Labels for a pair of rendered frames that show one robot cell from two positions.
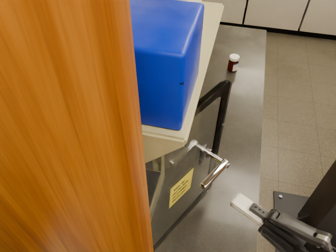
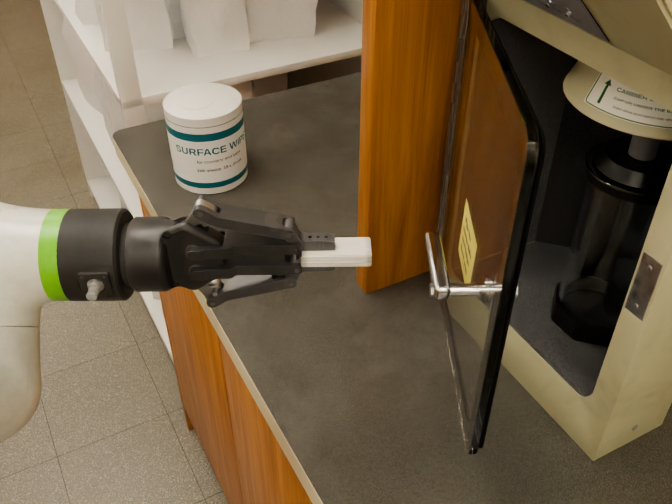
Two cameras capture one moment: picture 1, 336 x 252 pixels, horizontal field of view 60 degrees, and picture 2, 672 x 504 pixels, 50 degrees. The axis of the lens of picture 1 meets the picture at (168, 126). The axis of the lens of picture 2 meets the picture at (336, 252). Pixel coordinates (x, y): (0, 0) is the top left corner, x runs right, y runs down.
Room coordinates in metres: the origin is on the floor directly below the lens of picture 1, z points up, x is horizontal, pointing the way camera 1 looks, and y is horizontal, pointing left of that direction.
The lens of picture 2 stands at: (0.69, -0.54, 1.66)
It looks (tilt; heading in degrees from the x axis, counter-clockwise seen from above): 39 degrees down; 138
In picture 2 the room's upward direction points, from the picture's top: straight up
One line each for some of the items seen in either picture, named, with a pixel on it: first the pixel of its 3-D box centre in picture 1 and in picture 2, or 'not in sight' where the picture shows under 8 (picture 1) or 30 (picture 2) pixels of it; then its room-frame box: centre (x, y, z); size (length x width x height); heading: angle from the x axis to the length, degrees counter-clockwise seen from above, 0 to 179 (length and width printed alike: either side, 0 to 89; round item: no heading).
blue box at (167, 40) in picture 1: (145, 60); not in sight; (0.26, 0.02, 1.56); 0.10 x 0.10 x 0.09; 76
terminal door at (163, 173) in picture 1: (177, 185); (471, 228); (0.33, -0.02, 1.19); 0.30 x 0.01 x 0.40; 138
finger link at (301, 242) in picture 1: (294, 235); (245, 242); (0.22, -0.23, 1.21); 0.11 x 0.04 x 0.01; 49
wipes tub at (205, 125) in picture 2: not in sight; (207, 138); (-0.27, 0.03, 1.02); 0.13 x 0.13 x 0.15
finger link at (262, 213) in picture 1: (264, 212); (308, 234); (0.26, -0.18, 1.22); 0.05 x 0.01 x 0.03; 49
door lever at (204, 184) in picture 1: (209, 169); (453, 265); (0.37, -0.09, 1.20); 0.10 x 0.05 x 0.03; 138
